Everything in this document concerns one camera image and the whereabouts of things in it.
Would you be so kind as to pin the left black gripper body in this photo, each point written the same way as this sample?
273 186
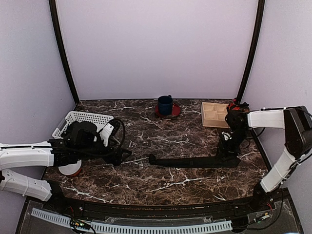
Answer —
108 157

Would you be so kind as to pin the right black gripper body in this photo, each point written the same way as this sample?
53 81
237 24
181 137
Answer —
232 147

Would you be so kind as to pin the black necktie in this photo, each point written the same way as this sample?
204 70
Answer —
196 162

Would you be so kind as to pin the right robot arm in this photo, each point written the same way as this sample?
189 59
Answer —
293 126

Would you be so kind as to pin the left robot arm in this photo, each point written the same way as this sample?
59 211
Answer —
80 141

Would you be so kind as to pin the wooden compartment box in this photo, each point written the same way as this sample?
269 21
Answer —
213 115

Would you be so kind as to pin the white plastic basket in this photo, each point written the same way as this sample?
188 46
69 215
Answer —
98 119

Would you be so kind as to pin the red patterned rolled tie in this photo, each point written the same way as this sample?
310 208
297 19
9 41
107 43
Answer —
234 107

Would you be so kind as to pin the brown patterned rolled tie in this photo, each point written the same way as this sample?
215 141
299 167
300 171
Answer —
244 107

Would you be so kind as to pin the white red bowl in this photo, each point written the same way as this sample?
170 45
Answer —
71 169

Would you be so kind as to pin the red saucer plate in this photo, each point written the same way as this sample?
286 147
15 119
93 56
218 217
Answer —
176 110

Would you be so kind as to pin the dark blue mug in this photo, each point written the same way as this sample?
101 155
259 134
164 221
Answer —
165 105

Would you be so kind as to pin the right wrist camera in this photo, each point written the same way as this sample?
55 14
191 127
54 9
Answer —
226 135

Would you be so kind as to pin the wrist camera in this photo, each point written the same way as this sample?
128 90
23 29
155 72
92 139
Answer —
110 129
226 135

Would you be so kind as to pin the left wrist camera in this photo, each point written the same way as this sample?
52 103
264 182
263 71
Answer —
110 129

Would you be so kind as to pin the white slotted cable duct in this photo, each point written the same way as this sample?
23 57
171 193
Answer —
132 227

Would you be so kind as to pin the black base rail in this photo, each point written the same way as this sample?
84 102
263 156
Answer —
227 209

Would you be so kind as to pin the right black frame post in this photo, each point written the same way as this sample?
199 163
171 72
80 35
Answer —
252 50

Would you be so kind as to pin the black frame post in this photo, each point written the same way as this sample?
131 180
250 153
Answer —
252 50
61 50

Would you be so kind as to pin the left black frame post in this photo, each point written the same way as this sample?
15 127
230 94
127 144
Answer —
61 50

